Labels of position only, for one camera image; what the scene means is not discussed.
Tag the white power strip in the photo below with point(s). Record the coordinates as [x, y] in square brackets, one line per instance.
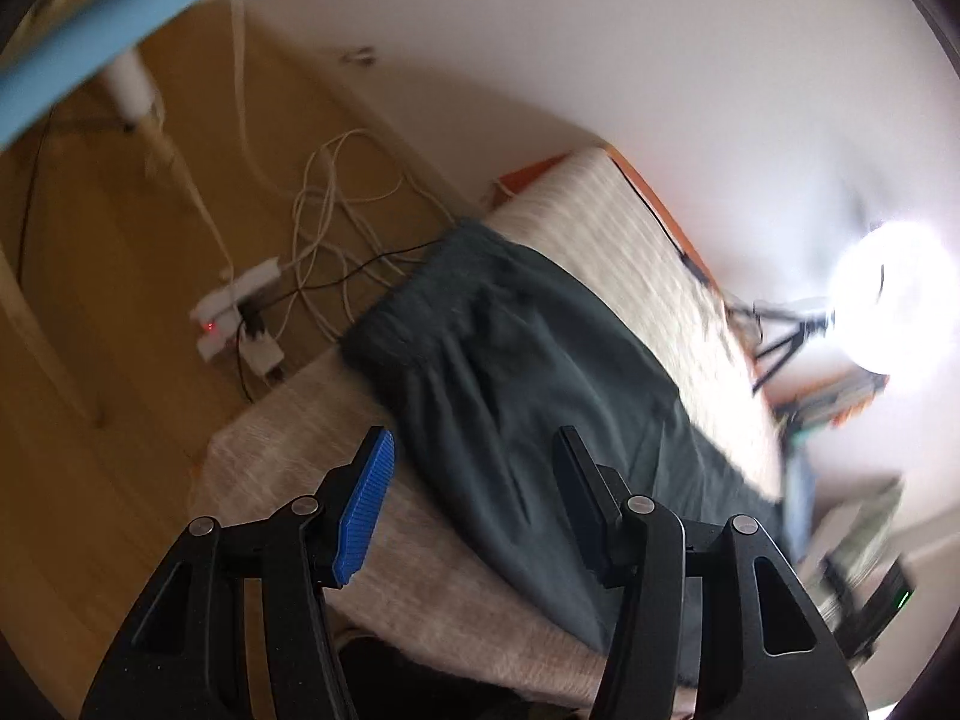
[236, 300]

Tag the green patterned white pillow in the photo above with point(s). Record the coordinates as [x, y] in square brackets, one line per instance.
[870, 525]

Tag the dark grey pants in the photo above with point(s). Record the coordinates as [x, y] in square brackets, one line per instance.
[525, 390]

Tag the orange mattress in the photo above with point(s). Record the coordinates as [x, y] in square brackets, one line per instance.
[525, 176]

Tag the small black tripod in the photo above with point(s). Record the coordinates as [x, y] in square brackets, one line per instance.
[787, 349]

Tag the folded silver tripod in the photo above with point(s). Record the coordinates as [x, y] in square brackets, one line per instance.
[829, 399]

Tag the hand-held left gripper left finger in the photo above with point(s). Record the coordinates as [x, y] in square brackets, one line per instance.
[364, 510]

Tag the blue folded towel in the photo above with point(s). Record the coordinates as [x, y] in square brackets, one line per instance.
[801, 487]

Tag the blue chair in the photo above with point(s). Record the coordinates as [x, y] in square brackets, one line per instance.
[90, 37]

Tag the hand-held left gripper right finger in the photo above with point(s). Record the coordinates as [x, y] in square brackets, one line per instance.
[592, 495]

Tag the beige checked bed blanket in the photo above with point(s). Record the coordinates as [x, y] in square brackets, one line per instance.
[450, 615]

